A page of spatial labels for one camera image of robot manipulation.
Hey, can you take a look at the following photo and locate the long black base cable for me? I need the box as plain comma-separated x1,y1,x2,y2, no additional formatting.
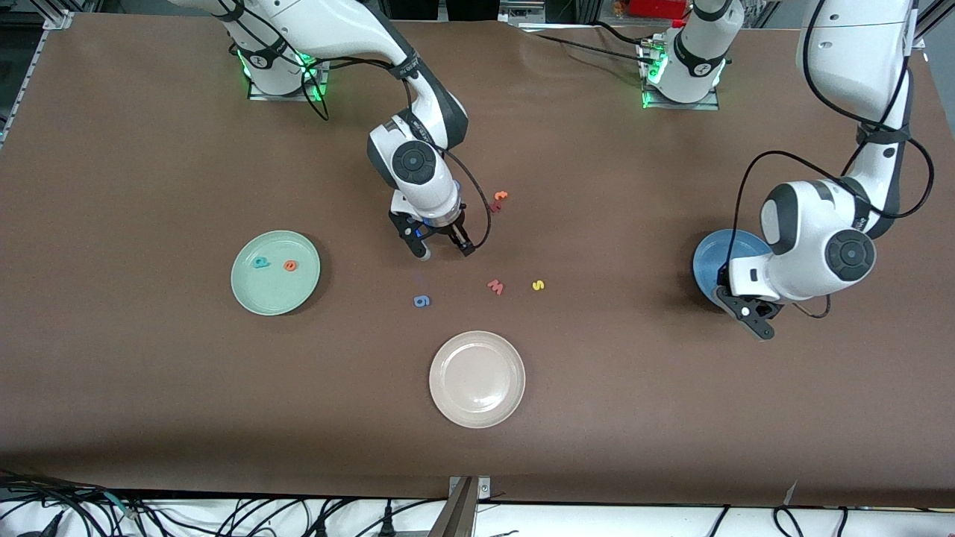
522,28,661,69

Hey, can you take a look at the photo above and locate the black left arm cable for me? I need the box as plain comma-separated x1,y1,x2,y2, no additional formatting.
720,0,937,321

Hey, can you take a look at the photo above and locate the blue plate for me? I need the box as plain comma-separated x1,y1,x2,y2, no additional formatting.
692,228,773,313

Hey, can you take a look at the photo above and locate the aluminium camera mount post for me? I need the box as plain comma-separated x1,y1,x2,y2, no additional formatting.
429,476,493,537

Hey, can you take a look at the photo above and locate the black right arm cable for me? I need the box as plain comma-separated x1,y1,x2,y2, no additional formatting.
213,0,493,251

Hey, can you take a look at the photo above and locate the beige plate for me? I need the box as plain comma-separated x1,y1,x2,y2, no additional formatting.
428,330,527,430

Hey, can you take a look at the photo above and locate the short black base cable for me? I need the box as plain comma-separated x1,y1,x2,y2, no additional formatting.
592,19,648,45

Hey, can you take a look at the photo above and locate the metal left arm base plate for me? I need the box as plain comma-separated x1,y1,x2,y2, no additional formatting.
638,37,721,111

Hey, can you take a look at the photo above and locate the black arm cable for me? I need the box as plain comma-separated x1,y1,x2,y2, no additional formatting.
213,0,493,251
720,0,937,321

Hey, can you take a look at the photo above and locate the light green plate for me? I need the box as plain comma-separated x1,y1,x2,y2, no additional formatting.
231,230,322,316

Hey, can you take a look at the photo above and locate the red box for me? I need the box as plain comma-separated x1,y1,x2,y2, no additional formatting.
629,0,689,19

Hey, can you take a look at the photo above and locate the brown table cover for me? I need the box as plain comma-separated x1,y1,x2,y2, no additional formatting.
0,11,955,509

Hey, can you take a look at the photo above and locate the teal tipped cable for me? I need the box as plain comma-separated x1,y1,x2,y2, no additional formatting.
103,489,143,520

